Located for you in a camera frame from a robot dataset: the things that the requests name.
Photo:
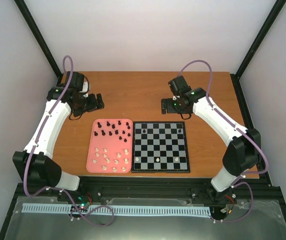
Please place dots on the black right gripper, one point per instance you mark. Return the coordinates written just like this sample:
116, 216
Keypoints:
169, 108

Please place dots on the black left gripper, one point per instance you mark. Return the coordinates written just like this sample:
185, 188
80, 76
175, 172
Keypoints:
94, 105

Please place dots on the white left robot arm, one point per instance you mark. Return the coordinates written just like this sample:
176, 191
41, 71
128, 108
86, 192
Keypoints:
69, 100

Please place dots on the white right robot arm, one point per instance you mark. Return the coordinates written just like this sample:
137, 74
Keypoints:
243, 145

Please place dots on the pink plastic tray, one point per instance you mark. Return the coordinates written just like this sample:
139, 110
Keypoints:
112, 144

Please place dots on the black white chessboard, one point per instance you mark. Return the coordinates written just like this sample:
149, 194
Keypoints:
163, 141

